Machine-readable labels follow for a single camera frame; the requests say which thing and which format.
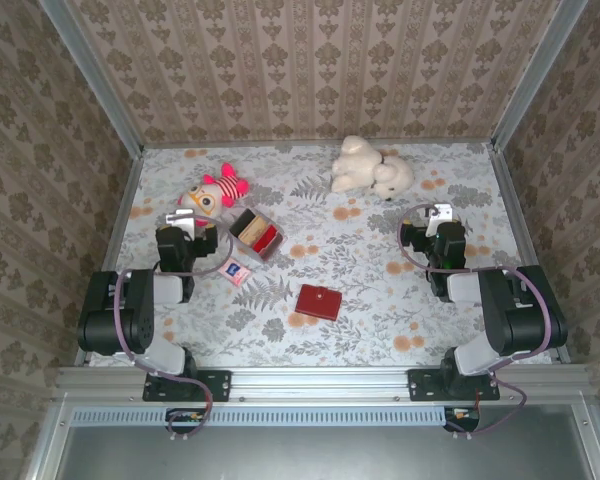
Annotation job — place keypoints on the thin aluminium rail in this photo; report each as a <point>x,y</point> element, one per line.
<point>305,143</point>

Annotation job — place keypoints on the aluminium side rail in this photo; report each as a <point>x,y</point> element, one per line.
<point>107,260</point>
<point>532,260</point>

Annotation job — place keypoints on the grey metal panel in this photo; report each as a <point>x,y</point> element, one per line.
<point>320,455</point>

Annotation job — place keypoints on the red leather card holder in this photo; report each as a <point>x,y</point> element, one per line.
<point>317,302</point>

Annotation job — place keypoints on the pink paper packet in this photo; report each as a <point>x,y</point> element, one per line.
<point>234,271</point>

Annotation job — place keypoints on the floral print table sheet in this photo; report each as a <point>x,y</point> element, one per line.
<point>360,325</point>

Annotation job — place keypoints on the pink owl plush toy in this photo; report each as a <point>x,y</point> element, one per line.
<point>202,200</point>

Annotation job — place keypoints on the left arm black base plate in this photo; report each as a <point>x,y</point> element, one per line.
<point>215,385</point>

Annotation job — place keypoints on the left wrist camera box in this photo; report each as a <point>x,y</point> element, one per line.
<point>180,217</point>

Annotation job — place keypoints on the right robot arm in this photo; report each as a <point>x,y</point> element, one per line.
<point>525,320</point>

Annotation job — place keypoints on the bright red card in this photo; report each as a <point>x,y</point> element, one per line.
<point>267,241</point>

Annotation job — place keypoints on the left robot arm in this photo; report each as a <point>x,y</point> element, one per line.
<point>140,320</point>

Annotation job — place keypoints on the clear plastic box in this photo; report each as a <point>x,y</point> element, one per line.
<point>251,251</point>

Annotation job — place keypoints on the white plush dog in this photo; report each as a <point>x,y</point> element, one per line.
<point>360,170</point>

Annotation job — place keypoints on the plain black card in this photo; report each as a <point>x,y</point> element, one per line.
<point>245,222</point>

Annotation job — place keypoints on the tan card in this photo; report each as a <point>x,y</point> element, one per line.
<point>256,231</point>

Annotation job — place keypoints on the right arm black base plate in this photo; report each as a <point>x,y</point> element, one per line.
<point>425,387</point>

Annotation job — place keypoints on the aluminium frame post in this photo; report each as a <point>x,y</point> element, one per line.
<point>94,75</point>
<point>534,75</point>

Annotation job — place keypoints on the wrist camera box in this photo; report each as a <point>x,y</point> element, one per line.
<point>180,217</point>
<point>442,212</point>

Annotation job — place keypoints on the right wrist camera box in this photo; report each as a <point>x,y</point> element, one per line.
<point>442,212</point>

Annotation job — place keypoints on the wide aluminium beam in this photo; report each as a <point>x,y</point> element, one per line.
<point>320,382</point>

